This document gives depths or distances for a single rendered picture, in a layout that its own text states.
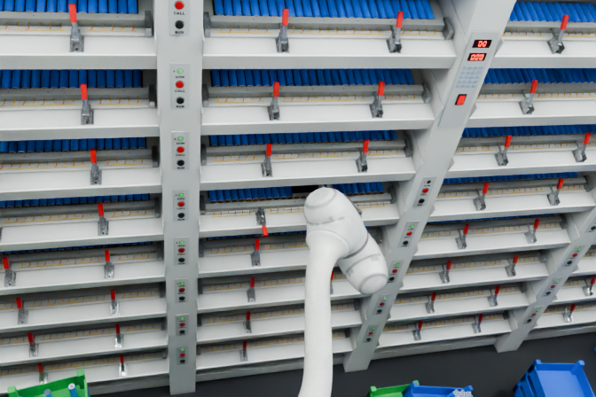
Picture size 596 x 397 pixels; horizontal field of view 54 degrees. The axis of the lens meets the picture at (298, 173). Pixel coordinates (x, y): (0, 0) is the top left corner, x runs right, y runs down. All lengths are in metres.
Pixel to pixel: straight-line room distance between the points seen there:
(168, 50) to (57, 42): 0.22
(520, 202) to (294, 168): 0.79
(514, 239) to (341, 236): 0.99
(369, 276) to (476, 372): 1.40
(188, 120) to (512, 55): 0.80
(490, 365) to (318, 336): 1.57
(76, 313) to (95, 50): 0.95
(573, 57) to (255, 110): 0.81
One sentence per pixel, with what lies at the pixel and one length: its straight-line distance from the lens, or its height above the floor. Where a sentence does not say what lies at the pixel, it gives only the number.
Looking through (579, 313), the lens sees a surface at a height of 0.18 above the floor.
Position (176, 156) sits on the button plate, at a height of 1.21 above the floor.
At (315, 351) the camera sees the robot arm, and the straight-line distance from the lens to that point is 1.28.
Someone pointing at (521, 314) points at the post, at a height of 0.28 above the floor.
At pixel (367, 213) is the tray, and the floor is 0.93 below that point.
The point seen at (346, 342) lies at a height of 0.18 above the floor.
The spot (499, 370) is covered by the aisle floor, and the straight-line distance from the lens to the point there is 2.77.
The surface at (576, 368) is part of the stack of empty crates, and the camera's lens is 2.67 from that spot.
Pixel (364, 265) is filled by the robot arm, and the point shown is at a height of 1.13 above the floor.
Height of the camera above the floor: 2.17
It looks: 42 degrees down
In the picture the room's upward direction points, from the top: 10 degrees clockwise
